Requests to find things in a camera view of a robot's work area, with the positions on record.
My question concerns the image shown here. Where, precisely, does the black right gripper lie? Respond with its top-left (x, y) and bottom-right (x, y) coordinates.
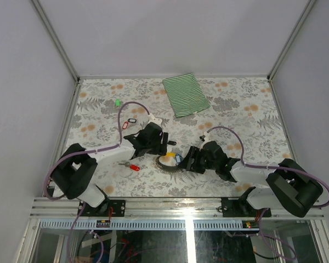
top-left (178, 146), bottom-right (218, 174)

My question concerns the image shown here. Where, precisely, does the large metal keyring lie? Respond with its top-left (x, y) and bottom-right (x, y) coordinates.
top-left (155, 156), bottom-right (180, 173)

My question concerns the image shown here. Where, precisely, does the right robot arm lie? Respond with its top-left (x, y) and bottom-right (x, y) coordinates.
top-left (178, 141), bottom-right (323, 218)

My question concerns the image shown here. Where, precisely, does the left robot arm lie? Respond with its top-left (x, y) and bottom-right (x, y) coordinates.
top-left (50, 122), bottom-right (168, 216)

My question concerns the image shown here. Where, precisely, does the red tag key lower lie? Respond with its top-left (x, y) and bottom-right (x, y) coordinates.
top-left (120, 162), bottom-right (140, 171)

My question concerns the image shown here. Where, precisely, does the red tag key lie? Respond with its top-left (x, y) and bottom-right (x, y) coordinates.
top-left (122, 122), bottom-right (129, 129)
top-left (120, 162), bottom-right (140, 171)

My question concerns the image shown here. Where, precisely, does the black tag key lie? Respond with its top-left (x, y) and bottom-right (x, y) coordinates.
top-left (127, 118), bottom-right (137, 123)

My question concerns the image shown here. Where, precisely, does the green white striped cloth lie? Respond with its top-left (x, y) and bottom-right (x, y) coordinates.
top-left (162, 73), bottom-right (210, 118)

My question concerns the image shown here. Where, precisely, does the red tag key upper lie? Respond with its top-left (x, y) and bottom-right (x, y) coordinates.
top-left (122, 122), bottom-right (129, 129)

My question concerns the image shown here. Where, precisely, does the floral tablecloth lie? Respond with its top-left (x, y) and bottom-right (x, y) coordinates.
top-left (65, 77), bottom-right (291, 197)

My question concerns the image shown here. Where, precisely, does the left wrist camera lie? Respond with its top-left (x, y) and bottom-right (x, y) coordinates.
top-left (148, 113), bottom-right (162, 124)

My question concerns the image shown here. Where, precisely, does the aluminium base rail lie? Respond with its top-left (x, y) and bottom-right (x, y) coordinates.
top-left (30, 196), bottom-right (324, 220)

